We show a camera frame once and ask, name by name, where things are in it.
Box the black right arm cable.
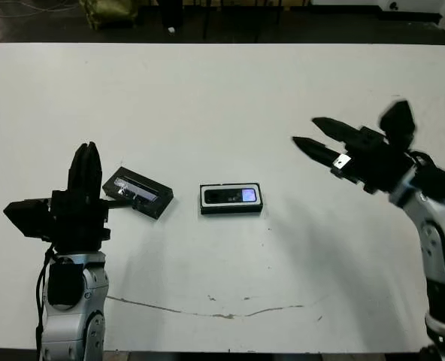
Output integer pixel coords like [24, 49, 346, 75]
[408, 150, 440, 172]

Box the black box with white insert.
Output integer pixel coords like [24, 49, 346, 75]
[198, 182, 265, 216]

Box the black box lid shiny window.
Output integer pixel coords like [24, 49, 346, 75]
[101, 166, 174, 220]

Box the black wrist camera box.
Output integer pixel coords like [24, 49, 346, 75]
[3, 199, 55, 242]
[379, 99, 419, 147]

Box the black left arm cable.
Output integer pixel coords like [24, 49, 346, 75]
[34, 243, 57, 353]

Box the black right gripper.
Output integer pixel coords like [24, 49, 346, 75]
[292, 117, 416, 195]

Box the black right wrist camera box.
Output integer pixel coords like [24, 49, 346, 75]
[379, 99, 419, 147]

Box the green sack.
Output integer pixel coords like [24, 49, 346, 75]
[78, 0, 139, 31]

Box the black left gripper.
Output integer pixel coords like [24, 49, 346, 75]
[49, 141, 141, 252]

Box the black slim camera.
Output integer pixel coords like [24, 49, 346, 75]
[203, 187, 259, 204]

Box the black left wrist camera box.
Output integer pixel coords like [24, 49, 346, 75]
[3, 199, 55, 242]

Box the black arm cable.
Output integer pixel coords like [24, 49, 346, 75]
[34, 243, 57, 353]
[408, 150, 440, 172]

